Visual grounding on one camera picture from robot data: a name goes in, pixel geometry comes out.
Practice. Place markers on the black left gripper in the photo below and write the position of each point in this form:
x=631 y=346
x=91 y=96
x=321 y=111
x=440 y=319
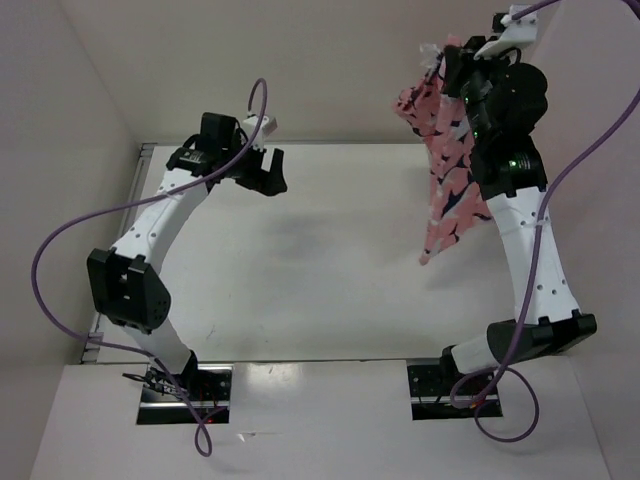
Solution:
x=267 y=183

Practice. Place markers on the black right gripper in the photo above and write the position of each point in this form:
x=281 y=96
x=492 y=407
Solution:
x=461 y=61

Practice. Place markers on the pink shark print shorts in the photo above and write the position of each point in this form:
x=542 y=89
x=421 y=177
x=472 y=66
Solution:
x=439 y=121

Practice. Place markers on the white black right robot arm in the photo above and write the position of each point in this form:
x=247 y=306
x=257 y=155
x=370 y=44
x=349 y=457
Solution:
x=548 y=319

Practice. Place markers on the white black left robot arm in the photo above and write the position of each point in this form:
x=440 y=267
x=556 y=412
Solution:
x=125 y=279

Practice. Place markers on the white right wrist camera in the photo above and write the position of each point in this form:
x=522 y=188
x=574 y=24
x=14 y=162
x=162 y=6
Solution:
x=520 y=31

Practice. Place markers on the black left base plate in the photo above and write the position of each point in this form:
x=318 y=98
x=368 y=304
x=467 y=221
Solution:
x=160 y=403

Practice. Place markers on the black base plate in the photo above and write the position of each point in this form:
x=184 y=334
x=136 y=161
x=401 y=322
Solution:
x=430 y=393
x=160 y=403

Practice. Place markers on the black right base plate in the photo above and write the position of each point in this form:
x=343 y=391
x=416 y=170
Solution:
x=430 y=393

